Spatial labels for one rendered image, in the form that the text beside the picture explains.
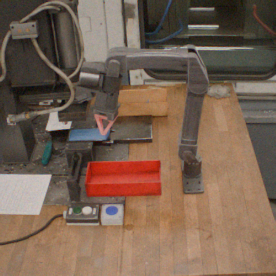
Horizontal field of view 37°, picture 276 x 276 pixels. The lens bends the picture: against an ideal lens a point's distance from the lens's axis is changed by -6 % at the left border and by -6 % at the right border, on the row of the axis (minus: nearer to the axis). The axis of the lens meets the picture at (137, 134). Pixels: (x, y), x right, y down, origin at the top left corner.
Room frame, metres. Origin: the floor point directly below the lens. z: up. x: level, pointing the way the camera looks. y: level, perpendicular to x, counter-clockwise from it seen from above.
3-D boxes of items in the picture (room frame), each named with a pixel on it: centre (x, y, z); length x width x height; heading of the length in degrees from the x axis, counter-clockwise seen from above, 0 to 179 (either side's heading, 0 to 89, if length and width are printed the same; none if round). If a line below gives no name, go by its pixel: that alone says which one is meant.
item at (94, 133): (1.34, 0.17, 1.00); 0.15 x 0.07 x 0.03; 86
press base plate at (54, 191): (1.38, 0.29, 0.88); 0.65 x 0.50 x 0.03; 176
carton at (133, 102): (1.63, -0.01, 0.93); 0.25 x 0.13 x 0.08; 86
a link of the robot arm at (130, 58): (1.18, -0.07, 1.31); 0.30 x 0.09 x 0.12; 84
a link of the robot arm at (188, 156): (1.17, -0.17, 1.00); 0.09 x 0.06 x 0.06; 174
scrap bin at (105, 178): (1.14, 0.06, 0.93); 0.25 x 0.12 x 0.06; 86
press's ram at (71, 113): (1.34, 0.28, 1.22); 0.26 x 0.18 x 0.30; 86
